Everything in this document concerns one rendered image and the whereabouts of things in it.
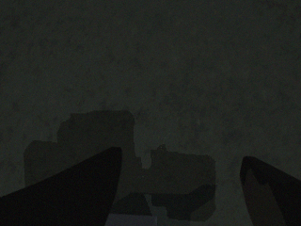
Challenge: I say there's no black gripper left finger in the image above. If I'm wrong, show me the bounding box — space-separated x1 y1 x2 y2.
0 147 123 226

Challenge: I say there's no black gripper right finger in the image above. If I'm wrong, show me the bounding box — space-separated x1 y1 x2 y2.
240 155 301 226

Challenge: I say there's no grey square block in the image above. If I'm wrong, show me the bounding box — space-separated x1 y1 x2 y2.
104 214 157 226

